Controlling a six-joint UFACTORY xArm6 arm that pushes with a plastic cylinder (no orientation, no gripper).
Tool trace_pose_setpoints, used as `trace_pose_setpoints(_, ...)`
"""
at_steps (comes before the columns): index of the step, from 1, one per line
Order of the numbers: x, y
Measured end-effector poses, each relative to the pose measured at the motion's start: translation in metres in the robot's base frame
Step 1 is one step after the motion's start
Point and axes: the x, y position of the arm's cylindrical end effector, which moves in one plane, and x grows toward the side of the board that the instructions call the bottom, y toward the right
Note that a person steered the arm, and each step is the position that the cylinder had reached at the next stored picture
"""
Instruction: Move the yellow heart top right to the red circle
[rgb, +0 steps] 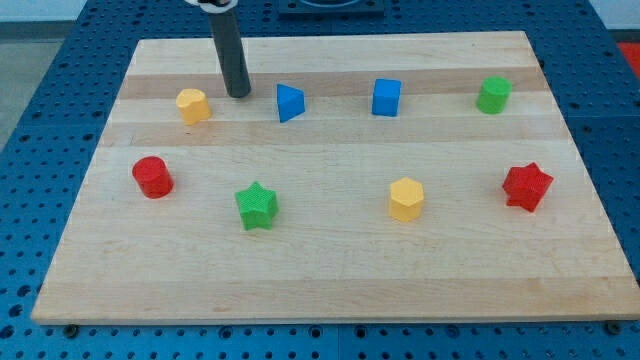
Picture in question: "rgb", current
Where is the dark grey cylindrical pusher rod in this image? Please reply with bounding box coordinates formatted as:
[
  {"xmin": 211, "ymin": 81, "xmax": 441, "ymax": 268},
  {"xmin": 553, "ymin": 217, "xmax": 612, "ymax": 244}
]
[{"xmin": 209, "ymin": 8, "xmax": 251, "ymax": 98}]

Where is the yellow heart block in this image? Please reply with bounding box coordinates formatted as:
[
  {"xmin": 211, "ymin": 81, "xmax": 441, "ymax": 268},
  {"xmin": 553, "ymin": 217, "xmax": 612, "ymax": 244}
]
[{"xmin": 176, "ymin": 88, "xmax": 212, "ymax": 125}]

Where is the white collar on rod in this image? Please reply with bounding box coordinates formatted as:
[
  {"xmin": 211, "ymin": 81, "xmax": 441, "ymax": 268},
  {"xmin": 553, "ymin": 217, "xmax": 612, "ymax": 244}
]
[{"xmin": 184, "ymin": 0, "xmax": 238, "ymax": 14}]

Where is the blue triangle block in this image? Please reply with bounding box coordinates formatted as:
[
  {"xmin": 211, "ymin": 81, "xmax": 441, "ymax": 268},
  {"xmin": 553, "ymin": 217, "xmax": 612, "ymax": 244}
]
[{"xmin": 276, "ymin": 84, "xmax": 306, "ymax": 123}]

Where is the red cylinder block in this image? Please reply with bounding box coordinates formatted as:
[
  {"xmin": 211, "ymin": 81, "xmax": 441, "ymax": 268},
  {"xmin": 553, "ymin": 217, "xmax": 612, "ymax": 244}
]
[{"xmin": 132, "ymin": 156, "xmax": 174, "ymax": 199}]

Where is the blue cube block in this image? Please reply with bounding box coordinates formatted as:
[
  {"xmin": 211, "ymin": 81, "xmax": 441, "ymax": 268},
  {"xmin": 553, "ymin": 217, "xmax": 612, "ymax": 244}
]
[{"xmin": 371, "ymin": 78, "xmax": 402, "ymax": 117}]

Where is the green star block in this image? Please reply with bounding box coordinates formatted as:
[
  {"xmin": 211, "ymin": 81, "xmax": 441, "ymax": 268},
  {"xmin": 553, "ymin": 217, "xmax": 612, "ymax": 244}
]
[{"xmin": 235, "ymin": 181, "xmax": 279, "ymax": 231}]

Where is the wooden board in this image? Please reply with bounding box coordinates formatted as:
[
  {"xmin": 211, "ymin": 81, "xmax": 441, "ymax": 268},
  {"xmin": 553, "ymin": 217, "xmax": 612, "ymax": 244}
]
[{"xmin": 32, "ymin": 31, "xmax": 639, "ymax": 326}]

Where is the yellow hexagon block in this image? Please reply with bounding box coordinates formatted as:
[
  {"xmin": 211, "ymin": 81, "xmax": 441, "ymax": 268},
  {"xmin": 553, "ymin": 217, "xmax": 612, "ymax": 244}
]
[{"xmin": 389, "ymin": 177, "xmax": 425, "ymax": 222}]

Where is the green cylinder block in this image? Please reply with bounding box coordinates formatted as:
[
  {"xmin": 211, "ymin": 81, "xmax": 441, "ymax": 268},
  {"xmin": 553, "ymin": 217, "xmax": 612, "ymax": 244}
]
[{"xmin": 476, "ymin": 76, "xmax": 512, "ymax": 114}]

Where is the red star block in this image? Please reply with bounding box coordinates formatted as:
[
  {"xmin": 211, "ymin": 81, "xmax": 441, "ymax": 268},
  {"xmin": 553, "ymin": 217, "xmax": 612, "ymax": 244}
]
[{"xmin": 502, "ymin": 162, "xmax": 554, "ymax": 213}]

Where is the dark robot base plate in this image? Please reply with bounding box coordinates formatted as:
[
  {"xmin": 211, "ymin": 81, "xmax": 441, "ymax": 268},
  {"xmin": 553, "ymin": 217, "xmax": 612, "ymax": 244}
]
[{"xmin": 275, "ymin": 0, "xmax": 385, "ymax": 17}]

